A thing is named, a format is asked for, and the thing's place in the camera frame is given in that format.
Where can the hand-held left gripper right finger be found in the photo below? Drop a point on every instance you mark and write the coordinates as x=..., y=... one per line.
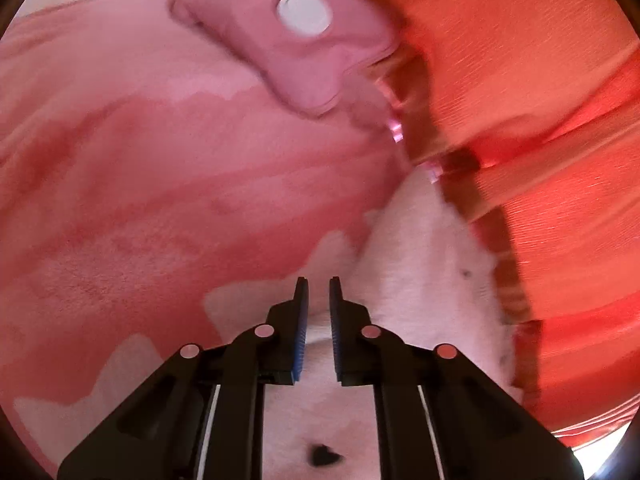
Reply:
x=336, y=345

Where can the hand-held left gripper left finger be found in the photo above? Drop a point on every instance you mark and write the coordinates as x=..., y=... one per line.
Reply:
x=300, y=340

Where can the white fluffy towel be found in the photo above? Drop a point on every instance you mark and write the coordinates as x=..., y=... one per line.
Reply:
x=425, y=270

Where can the pink printed bedsheet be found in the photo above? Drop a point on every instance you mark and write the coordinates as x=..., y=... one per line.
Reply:
x=150, y=160

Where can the folded pink cloth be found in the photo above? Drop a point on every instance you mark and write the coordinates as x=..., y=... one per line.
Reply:
x=310, y=70

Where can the orange curtain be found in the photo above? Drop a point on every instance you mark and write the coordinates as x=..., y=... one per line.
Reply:
x=525, y=60

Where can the wooden bed frame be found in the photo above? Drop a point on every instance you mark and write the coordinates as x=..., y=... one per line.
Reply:
x=510, y=270

